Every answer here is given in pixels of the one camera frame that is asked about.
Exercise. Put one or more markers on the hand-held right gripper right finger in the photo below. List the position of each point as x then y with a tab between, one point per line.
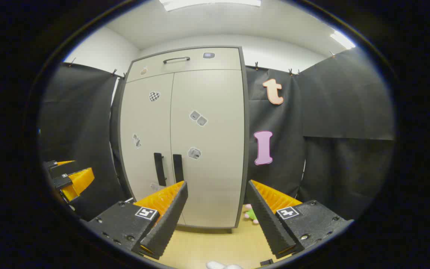
269	224

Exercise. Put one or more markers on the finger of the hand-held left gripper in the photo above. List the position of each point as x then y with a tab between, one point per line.
64	167
78	183

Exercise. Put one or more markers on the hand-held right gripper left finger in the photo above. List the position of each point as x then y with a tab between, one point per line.
168	220

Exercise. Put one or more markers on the beige double-door shoe cabinet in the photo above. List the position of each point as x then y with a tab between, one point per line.
115	127

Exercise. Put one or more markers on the beige cabinet door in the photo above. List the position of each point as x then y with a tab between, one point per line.
147	123
218	168

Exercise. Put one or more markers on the pink green plush toy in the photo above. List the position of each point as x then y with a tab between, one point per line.
251	215

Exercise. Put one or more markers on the black backdrop cloth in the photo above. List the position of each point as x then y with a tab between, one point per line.
330	112

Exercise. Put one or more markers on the small ceiling light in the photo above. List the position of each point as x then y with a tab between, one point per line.
342	39

